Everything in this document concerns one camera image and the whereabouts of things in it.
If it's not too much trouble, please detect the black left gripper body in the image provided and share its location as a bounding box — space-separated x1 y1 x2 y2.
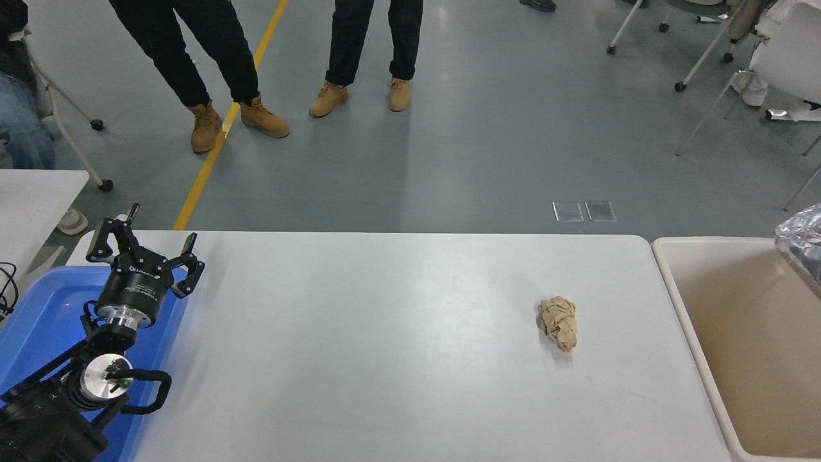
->
96 257 175 320

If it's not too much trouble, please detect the silver foil tray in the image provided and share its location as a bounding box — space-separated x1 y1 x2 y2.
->
774 204 821 302

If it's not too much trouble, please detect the person's foot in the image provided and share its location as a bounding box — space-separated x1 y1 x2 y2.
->
56 209 89 236

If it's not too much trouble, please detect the blue plastic tray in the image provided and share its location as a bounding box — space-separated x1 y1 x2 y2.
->
0 264 190 462

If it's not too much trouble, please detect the white side table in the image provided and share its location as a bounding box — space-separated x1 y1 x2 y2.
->
0 169 90 283

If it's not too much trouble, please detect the white-framed rolling chair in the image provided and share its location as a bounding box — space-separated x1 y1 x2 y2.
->
10 26 115 192

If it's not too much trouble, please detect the crumpled tan paper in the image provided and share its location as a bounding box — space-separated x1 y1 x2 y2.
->
537 296 579 353

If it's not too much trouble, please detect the large pale bin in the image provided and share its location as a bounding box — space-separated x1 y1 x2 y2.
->
651 236 821 462

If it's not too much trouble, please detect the rolling chair with casters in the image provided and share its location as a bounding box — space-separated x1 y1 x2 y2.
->
606 0 745 92

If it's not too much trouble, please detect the beige hanging jacket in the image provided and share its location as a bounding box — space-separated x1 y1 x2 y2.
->
728 0 780 44

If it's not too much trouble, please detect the white shell chair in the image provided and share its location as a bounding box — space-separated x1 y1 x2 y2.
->
675 0 821 211

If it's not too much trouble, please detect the black cable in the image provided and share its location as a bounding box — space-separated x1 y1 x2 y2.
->
0 260 19 321

